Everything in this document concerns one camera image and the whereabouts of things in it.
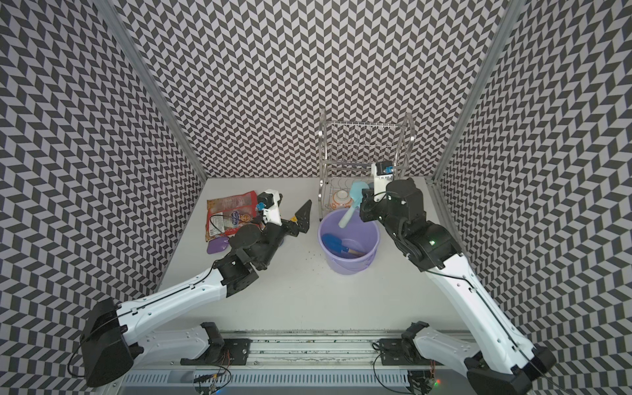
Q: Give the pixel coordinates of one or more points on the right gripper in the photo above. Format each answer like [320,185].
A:
[368,202]

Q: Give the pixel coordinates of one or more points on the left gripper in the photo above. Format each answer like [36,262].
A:
[293,229]

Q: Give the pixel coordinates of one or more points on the blue trowel wooden handle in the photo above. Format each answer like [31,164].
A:
[336,246]

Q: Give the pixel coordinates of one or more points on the light blue plastic shovel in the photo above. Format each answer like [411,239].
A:
[356,197]

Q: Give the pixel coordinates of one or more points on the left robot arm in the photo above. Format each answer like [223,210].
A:
[120,336]

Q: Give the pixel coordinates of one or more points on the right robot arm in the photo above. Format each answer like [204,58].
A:
[500,360]

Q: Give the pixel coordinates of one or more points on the red white patterned bowl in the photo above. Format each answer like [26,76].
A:
[341,199]

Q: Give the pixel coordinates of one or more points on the purple plastic bucket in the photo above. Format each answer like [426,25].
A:
[359,235]

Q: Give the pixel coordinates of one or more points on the metal dish rack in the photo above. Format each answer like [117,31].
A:
[346,151]

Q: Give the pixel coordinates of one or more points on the red candy bag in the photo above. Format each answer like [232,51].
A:
[225,215]

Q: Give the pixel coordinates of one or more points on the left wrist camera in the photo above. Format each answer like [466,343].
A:
[268,207]

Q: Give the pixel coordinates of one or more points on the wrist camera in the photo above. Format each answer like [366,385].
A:
[382,173]
[268,207]

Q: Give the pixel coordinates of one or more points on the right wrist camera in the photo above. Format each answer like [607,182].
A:
[382,173]

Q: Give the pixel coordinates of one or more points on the aluminium front rail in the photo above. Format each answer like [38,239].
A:
[272,349]

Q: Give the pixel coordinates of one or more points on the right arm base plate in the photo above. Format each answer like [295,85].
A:
[399,352]

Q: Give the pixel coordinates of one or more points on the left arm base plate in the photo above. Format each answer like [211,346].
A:
[234,351]

